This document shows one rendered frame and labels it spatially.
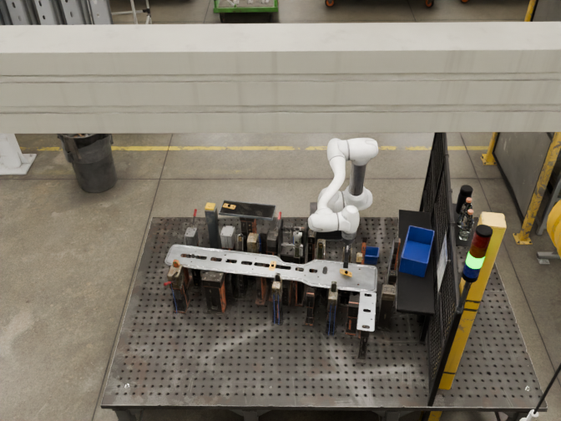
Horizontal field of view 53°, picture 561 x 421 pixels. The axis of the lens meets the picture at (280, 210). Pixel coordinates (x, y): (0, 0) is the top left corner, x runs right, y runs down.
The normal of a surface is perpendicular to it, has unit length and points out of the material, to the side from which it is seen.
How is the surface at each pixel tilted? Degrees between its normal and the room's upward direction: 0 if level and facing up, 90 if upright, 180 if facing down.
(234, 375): 0
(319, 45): 0
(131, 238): 0
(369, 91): 90
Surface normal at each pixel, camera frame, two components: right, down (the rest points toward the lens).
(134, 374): -0.01, -0.75
